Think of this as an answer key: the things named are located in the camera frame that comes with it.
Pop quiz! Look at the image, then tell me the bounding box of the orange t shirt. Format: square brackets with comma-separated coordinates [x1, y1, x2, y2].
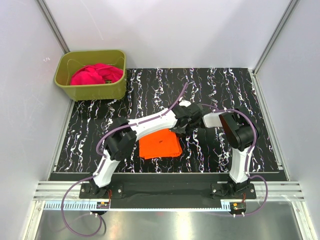
[138, 128, 183, 160]

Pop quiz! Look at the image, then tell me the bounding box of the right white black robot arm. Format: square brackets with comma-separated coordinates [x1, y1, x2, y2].
[186, 103, 260, 199]

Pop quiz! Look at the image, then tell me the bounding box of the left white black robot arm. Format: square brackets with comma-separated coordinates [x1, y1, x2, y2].
[89, 101, 192, 198]

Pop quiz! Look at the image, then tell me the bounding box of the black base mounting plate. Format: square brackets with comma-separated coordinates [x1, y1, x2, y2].
[38, 171, 293, 211]

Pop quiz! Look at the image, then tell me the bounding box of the right orange connector box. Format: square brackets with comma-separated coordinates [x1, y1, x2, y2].
[232, 202, 247, 211]

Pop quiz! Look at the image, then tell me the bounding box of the orange connector box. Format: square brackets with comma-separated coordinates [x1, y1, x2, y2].
[232, 202, 247, 211]
[96, 200, 111, 209]

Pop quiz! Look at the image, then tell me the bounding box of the magenta pink t shirt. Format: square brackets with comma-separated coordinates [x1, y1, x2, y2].
[70, 63, 124, 86]

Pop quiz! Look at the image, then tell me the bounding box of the left orange connector box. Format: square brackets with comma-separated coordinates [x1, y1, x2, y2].
[96, 200, 111, 209]

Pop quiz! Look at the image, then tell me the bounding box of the olive green plastic bin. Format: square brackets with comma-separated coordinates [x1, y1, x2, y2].
[54, 49, 127, 102]

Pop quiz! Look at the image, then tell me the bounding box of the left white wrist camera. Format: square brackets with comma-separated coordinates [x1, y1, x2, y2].
[178, 100, 191, 107]

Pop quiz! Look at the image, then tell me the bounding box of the aluminium frame rail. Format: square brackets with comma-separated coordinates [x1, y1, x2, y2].
[33, 181, 304, 212]

